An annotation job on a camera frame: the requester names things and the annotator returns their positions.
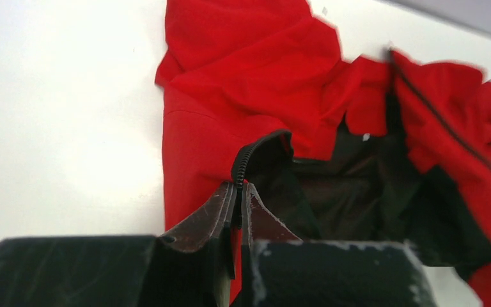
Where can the red zip-up jacket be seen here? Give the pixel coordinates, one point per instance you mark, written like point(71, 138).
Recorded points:
point(257, 92)

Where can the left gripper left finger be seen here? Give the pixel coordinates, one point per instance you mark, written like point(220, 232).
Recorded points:
point(191, 264)

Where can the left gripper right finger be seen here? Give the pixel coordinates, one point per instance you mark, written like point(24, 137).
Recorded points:
point(280, 269)

